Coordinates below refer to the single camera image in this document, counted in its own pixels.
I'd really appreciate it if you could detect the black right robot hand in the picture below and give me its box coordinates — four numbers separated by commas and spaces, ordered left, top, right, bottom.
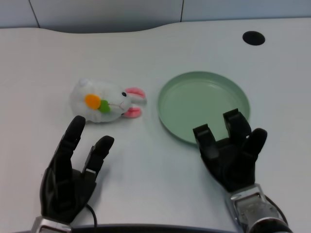
192, 108, 268, 194

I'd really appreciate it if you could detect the black table cable grommet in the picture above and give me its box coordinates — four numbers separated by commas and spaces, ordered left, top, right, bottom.
242, 31, 266, 46

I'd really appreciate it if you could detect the black robot torso edge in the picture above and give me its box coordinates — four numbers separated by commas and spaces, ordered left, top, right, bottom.
70, 224, 240, 233

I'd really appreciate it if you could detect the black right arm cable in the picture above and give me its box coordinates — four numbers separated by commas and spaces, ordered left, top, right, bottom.
263, 193, 290, 225

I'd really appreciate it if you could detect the white rabbit plush doll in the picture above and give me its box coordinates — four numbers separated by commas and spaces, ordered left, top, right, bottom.
69, 78, 147, 125

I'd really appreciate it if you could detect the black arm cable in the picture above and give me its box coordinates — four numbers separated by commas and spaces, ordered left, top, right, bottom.
85, 204, 98, 228
263, 193, 290, 225

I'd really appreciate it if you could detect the green round plate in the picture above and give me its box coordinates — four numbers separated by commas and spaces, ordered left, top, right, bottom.
156, 70, 251, 146

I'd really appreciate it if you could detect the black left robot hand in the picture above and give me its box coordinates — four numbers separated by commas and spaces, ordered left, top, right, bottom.
39, 115, 115, 224

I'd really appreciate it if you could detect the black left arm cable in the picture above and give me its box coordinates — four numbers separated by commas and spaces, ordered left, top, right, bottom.
85, 204, 98, 228

